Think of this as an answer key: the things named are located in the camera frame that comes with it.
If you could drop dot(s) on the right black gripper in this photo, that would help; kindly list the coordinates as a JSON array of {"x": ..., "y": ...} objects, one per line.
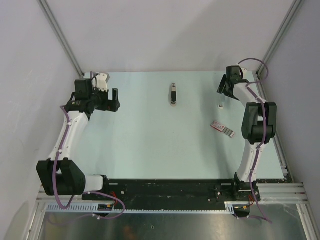
[{"x": 222, "y": 86}]

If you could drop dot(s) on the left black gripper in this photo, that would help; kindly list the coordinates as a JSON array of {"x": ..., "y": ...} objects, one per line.
[{"x": 111, "y": 105}]

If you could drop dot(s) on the black silver stapler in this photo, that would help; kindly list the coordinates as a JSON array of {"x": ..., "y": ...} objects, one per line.
[{"x": 173, "y": 95}]

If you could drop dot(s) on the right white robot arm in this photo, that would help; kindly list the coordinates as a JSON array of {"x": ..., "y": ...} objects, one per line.
[{"x": 258, "y": 127}]

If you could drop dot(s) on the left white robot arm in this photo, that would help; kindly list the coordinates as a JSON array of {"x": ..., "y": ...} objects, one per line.
[{"x": 59, "y": 174}]

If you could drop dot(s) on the red white staple box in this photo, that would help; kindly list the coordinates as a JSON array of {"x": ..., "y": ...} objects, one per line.
[{"x": 222, "y": 129}]

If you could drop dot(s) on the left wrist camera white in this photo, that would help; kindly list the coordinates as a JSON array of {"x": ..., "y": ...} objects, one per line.
[{"x": 100, "y": 82}]

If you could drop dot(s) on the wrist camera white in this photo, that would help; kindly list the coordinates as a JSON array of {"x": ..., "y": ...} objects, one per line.
[
  {"x": 243, "y": 71},
  {"x": 100, "y": 82}
]

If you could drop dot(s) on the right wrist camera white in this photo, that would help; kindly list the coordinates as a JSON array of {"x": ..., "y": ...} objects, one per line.
[{"x": 243, "y": 71}]

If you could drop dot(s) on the right aluminium side rail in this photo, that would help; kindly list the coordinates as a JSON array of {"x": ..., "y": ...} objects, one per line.
[{"x": 272, "y": 121}]

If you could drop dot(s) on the right aluminium frame post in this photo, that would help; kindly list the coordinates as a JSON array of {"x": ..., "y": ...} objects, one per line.
[{"x": 283, "y": 29}]

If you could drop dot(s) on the aluminium frame post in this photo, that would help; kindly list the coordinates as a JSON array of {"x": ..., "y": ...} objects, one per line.
[
  {"x": 283, "y": 29},
  {"x": 49, "y": 15}
]

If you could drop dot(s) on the grey cable duct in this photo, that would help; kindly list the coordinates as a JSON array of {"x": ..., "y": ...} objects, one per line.
[{"x": 101, "y": 208}]

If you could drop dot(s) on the left aluminium frame post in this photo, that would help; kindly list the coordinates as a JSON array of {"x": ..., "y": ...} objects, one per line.
[{"x": 49, "y": 15}]

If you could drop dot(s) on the front aluminium rail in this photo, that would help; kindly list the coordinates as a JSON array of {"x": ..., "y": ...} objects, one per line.
[{"x": 285, "y": 193}]

